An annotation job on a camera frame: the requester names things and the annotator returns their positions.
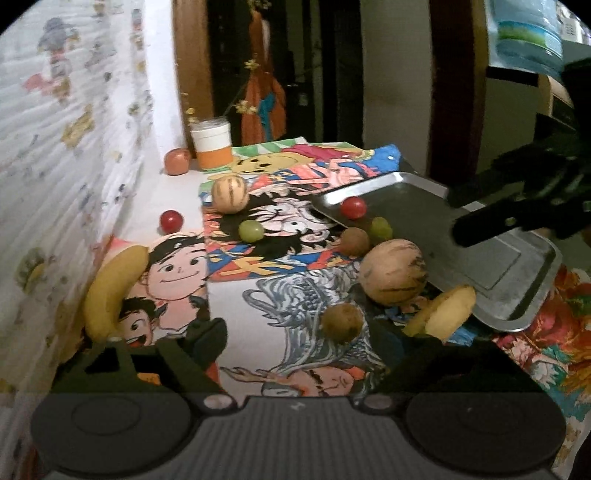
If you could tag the small brown round fruit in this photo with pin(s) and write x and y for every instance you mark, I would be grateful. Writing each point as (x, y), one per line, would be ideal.
(354, 241)
(341, 322)

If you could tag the orange hanging figure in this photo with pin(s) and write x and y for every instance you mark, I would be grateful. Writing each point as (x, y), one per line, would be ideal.
(263, 101)

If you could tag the large striped yellow melon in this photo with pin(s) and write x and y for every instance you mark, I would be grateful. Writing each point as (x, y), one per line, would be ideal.
(392, 272)

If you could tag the green grape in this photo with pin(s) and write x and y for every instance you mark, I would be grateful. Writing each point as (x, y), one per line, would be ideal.
(381, 229)
(250, 230)

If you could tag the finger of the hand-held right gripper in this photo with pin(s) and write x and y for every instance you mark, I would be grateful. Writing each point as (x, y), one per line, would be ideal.
(498, 175)
(489, 226)

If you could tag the white and orange jar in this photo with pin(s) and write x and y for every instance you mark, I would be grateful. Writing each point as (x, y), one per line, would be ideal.
(211, 144)

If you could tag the colourful cartoon printed cloth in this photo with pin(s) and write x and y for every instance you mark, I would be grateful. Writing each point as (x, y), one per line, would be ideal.
(295, 175)

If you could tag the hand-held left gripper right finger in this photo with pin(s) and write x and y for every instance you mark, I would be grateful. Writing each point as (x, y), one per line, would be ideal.
(388, 346)

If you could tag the red cherry tomato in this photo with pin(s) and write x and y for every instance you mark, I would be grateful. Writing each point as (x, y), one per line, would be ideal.
(171, 220)
(353, 207)

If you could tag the light wooden door frame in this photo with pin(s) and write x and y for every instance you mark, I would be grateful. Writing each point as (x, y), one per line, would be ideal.
(191, 69)

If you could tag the small striped yellow melon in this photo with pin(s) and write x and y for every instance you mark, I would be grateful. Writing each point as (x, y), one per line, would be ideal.
(230, 194)

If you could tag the metal tray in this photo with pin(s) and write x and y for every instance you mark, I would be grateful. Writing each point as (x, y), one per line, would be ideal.
(466, 221)

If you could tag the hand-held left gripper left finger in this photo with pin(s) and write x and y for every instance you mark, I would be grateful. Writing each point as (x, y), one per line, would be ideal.
(207, 339)

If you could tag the red apple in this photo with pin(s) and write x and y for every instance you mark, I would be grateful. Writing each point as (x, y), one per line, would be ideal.
(177, 161)

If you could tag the large water bottle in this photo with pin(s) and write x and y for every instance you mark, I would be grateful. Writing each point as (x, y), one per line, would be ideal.
(526, 32)

